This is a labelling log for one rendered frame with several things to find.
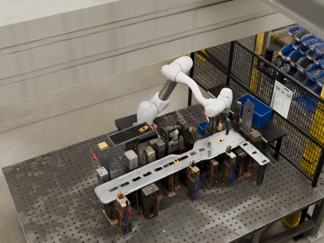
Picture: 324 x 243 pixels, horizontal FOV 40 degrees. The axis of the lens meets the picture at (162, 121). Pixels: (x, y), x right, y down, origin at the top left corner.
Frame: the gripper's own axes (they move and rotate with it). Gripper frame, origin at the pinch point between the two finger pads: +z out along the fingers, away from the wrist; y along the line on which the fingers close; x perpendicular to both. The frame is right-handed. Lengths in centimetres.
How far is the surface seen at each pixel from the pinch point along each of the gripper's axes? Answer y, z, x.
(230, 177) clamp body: 24.3, 33.6, -5.9
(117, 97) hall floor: -225, 113, 10
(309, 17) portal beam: 187, -227, -158
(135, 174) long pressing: -5, 14, -82
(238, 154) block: 19.2, 15.7, 4.7
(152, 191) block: 20, 11, -81
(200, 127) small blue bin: -44, 35, 11
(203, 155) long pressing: 5.8, 13.6, -23.0
